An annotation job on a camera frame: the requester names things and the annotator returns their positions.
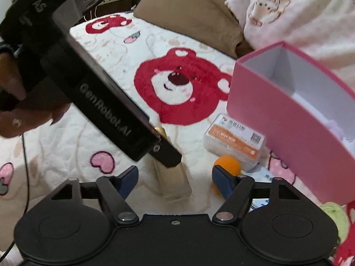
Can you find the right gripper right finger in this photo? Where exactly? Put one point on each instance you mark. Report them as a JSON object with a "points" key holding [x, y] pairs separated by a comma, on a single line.
{"points": [[238, 192]]}

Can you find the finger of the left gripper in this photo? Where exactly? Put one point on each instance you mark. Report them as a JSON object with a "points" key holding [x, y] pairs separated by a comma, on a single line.
{"points": [[165, 153]]}

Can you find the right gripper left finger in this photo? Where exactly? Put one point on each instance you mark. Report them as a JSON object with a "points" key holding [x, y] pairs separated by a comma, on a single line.
{"points": [[111, 193]]}

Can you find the orange makeup sponge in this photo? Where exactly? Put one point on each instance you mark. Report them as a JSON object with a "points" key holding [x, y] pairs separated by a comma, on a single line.
{"points": [[229, 163]]}

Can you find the blue wet wipes pack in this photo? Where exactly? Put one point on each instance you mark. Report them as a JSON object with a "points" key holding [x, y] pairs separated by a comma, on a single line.
{"points": [[262, 175]]}

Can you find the gold capped foundation bottle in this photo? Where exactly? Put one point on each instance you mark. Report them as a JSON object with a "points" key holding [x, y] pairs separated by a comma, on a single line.
{"points": [[173, 182]]}

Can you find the clear floss pick box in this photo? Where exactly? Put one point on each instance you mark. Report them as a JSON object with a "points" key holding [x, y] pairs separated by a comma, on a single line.
{"points": [[229, 137]]}

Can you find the green yarn ball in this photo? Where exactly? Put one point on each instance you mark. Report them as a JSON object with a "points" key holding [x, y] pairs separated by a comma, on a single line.
{"points": [[338, 215]]}

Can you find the purple plush toy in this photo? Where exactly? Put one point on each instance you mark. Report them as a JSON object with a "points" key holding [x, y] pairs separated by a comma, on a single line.
{"points": [[333, 127]]}

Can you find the red bear print blanket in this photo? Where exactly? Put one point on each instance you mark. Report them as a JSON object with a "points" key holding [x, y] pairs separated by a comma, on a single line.
{"points": [[182, 89]]}

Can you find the pink cardboard box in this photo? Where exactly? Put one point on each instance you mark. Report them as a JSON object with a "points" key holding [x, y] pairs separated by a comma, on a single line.
{"points": [[288, 97]]}

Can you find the brown pillow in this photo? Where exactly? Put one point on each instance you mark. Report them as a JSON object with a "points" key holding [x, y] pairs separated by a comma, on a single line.
{"points": [[207, 21]]}

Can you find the pink checked cartoon pillow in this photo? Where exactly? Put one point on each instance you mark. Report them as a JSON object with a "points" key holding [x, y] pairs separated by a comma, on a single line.
{"points": [[323, 29]]}

